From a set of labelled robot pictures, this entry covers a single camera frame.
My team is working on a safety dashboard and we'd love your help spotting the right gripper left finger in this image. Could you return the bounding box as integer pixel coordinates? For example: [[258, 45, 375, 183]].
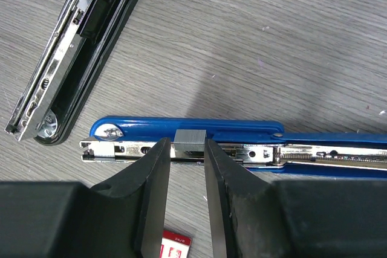
[[1, 138, 171, 257]]

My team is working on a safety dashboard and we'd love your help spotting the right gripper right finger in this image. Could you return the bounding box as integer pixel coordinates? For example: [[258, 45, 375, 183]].
[[204, 140, 386, 257]]

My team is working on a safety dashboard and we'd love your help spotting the red white staple box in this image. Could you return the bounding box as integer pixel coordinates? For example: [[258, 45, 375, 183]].
[[160, 230, 192, 258]]

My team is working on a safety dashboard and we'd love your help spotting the blue stapler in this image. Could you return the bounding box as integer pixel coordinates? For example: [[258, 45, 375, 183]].
[[79, 116, 386, 179]]

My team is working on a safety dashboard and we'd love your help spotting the silver staple strip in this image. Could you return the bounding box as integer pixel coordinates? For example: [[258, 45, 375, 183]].
[[174, 129, 207, 152]]

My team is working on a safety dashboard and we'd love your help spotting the black stapler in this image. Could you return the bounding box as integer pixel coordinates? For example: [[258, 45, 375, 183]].
[[5, 0, 138, 146]]

